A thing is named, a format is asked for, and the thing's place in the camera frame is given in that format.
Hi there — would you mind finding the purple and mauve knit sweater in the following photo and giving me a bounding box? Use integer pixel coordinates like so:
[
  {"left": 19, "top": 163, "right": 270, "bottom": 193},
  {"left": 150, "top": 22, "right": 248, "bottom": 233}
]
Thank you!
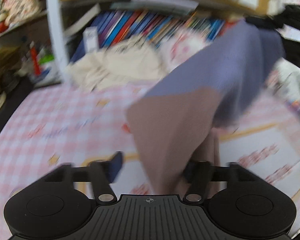
[{"left": 126, "top": 21, "right": 285, "bottom": 196}]

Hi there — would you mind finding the pink checkered bed sheet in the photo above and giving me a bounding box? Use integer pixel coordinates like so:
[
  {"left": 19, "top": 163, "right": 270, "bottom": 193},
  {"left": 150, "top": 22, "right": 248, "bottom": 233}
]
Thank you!
[{"left": 0, "top": 85, "right": 300, "bottom": 239}]

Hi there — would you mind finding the cream sweatshirt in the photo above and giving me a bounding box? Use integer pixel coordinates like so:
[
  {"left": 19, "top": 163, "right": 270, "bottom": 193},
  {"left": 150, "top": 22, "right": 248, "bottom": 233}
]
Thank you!
[{"left": 66, "top": 36, "right": 167, "bottom": 92}]

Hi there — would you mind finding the white pink plush bunny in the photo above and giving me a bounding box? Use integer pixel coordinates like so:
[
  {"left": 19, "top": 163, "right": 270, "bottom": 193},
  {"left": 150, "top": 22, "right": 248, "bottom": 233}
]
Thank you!
[{"left": 159, "top": 29, "right": 212, "bottom": 69}]

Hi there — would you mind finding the olive green garment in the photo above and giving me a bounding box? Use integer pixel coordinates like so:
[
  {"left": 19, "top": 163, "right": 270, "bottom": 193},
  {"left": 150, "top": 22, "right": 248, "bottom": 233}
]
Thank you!
[{"left": 0, "top": 47, "right": 21, "bottom": 93}]

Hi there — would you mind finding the row of colourful books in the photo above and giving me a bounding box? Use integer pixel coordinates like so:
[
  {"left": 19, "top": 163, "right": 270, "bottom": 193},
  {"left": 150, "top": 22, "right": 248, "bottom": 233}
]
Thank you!
[{"left": 90, "top": 10, "right": 226, "bottom": 48}]

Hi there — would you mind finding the wooden bookshelf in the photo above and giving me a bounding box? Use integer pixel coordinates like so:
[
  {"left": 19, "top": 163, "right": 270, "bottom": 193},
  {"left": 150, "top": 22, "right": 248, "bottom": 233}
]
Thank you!
[{"left": 46, "top": 0, "right": 283, "bottom": 82}]

